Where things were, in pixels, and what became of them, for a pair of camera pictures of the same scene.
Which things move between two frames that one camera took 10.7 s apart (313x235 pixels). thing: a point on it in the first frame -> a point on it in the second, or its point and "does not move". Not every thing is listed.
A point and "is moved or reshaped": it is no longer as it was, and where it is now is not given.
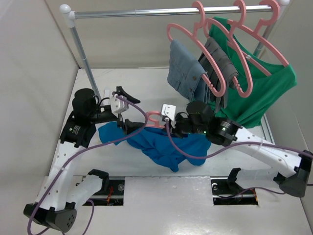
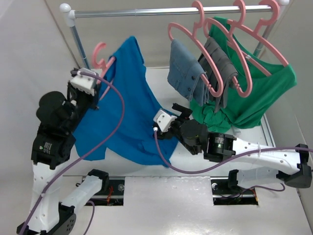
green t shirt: [258, 83] does not move
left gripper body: [102, 117] -> [83, 101]
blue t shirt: [161, 145] is moved or reshaped
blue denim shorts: [186, 75] does not move
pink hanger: [156, 125] -> [106, 67]
